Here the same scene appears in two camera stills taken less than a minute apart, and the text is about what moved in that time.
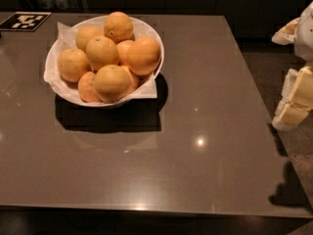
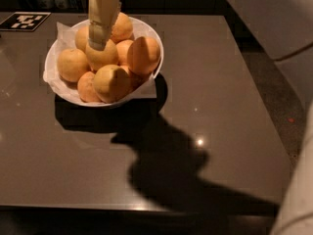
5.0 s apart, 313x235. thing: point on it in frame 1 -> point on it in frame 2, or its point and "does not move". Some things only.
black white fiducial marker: [24, 22] does not move
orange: [85, 34] does not move
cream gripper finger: [287, 34] -> [104, 3]
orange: [101, 52] does not move
